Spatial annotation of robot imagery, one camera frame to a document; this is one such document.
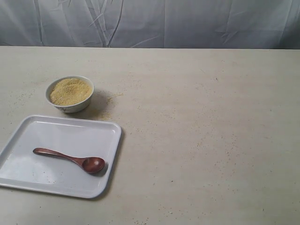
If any brown wooden spoon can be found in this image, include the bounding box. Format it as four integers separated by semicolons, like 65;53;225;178
33;148;105;174

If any tan grain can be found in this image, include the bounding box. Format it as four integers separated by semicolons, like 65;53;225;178
50;78;92;106

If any white floral ceramic bowl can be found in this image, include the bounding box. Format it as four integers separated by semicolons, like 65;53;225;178
45;76;94;113

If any white backdrop curtain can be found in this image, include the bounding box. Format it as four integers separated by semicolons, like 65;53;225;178
0;0;300;49

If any white rectangular plastic tray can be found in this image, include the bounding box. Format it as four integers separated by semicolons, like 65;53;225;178
0;115;122;199

